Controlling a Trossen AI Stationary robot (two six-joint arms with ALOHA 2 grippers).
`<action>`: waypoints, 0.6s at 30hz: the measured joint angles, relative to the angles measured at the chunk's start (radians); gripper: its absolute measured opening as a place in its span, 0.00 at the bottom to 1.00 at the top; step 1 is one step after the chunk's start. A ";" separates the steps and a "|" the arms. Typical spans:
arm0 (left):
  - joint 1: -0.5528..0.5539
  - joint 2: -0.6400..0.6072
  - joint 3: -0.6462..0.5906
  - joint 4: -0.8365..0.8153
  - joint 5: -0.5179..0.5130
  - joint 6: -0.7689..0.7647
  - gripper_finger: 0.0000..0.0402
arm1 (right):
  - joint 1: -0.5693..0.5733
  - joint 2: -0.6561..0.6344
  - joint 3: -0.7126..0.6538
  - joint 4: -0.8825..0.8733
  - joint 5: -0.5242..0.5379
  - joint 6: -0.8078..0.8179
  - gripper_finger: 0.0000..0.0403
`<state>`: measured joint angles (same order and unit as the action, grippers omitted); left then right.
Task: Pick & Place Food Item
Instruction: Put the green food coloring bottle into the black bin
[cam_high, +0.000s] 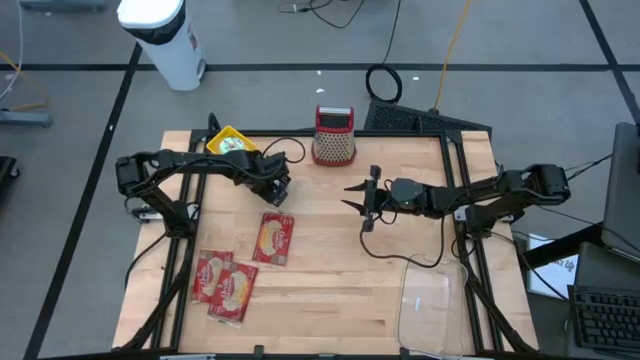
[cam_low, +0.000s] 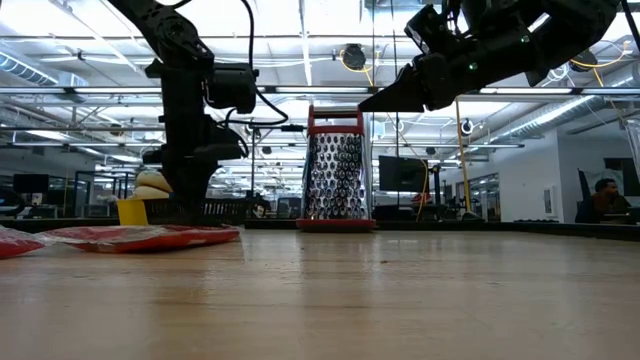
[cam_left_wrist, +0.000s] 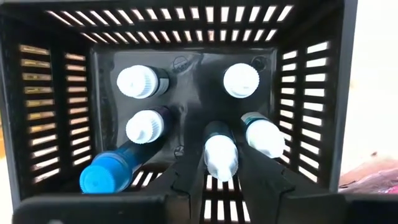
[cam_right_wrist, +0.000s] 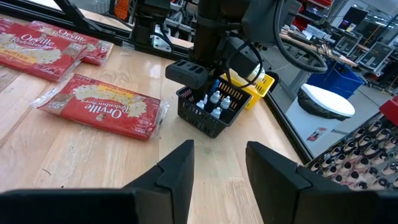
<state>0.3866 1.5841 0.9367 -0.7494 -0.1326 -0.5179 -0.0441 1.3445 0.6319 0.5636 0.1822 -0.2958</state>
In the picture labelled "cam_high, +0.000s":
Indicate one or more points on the red popcorn bag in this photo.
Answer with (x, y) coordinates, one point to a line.
(273, 239)
(232, 292)
(207, 272)

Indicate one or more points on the yellow plastic basket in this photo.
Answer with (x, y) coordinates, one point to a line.
(215, 142)

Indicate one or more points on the white cylindrical air purifier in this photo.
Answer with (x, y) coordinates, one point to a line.
(165, 45)

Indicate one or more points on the black keyboard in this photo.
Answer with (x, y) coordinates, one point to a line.
(605, 315)

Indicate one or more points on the clear plastic tray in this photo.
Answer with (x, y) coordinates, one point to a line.
(430, 310)

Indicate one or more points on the black perforated panel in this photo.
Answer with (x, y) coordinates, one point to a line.
(400, 117)

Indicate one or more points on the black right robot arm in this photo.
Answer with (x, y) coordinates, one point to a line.
(480, 192)

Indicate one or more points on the white paper sheet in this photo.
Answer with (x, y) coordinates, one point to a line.
(555, 275)

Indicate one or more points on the black chair part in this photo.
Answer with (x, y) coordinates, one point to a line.
(7, 172)

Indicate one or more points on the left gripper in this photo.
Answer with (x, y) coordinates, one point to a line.
(265, 170)

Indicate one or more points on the green print tape roll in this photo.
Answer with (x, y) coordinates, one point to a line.
(230, 145)

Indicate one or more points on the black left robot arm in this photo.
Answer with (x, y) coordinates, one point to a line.
(200, 160)

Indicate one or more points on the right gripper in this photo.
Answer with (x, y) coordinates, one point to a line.
(405, 195)

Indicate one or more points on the grey floor base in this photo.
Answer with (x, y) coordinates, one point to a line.
(25, 118)
(60, 5)

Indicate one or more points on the black plastic basket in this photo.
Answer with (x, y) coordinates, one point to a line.
(267, 192)

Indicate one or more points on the black metal bar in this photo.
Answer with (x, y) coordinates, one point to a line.
(560, 247)

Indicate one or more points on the grey laptop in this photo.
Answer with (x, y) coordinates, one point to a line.
(622, 200)

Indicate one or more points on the red metal box grater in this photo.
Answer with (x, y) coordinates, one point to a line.
(333, 146)

